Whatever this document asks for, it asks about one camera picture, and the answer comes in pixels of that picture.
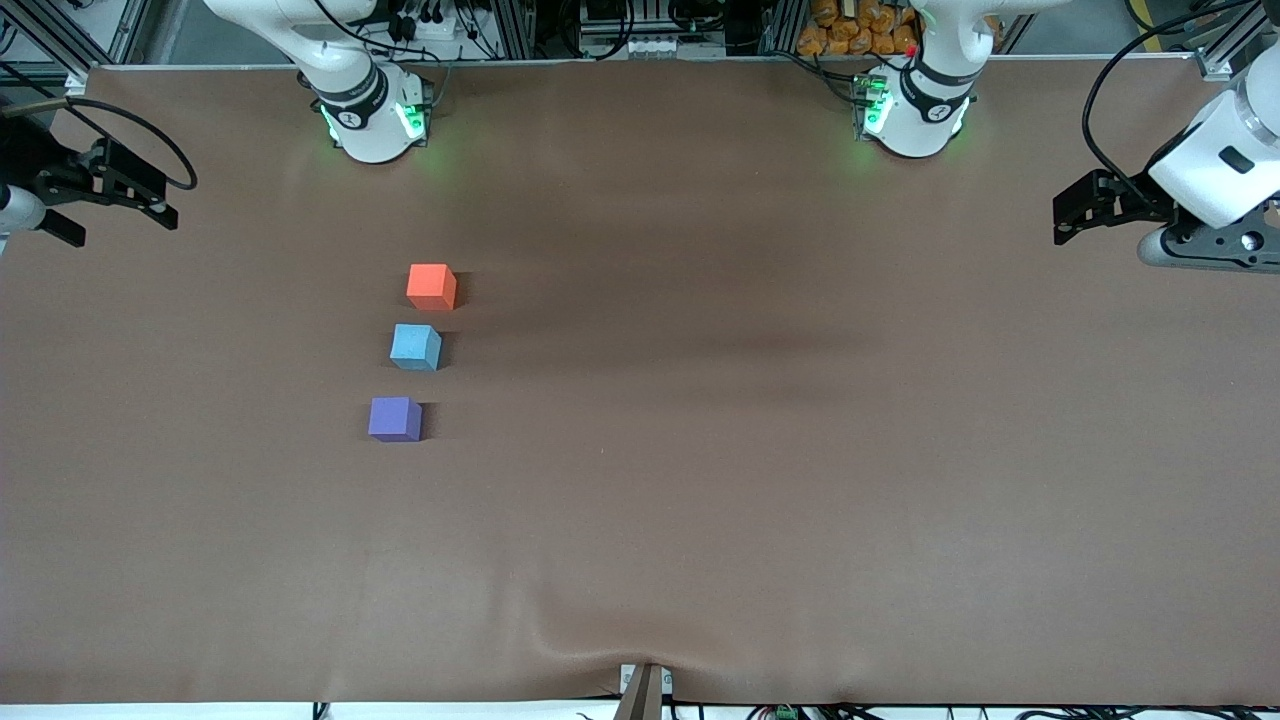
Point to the green terminal connector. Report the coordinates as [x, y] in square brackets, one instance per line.
[785, 713]

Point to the orange bags heap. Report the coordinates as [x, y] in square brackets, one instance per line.
[850, 30]

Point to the white table corner bracket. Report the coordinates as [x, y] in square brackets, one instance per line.
[76, 83]

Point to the aluminium frame strut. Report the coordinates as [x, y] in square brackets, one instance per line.
[130, 30]
[1225, 45]

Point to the orange foam block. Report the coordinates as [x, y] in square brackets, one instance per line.
[430, 287]

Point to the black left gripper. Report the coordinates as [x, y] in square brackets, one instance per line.
[1134, 203]

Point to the purple foam block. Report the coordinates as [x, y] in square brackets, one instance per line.
[393, 418]

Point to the white connector block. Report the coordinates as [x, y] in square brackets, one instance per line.
[650, 46]

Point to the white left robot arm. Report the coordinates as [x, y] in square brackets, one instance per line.
[925, 110]

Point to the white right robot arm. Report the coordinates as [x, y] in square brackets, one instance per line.
[365, 130]

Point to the white power strip with plugs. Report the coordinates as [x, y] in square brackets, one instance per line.
[430, 25]

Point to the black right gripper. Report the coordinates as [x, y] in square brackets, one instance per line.
[32, 162]

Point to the light blue foam block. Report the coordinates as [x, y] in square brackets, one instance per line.
[413, 346]

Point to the black electronics box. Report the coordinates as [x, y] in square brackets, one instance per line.
[610, 12]

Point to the brown table mat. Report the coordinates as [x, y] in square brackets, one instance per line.
[700, 500]

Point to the aluminium frame post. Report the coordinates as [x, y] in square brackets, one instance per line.
[778, 25]
[518, 30]

